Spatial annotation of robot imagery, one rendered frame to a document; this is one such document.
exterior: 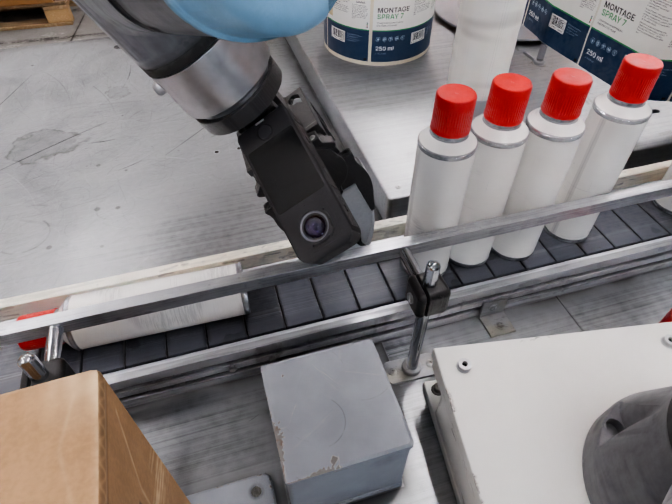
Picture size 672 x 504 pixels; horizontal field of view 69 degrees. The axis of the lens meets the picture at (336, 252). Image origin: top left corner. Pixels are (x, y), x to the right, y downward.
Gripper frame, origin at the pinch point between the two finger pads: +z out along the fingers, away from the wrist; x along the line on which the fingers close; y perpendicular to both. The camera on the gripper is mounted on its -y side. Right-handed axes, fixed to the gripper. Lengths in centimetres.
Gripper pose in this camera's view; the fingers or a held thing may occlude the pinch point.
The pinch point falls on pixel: (362, 244)
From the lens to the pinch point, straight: 48.6
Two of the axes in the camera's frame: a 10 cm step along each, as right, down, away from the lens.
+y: -2.9, -7.0, 6.6
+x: -8.3, 5.2, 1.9
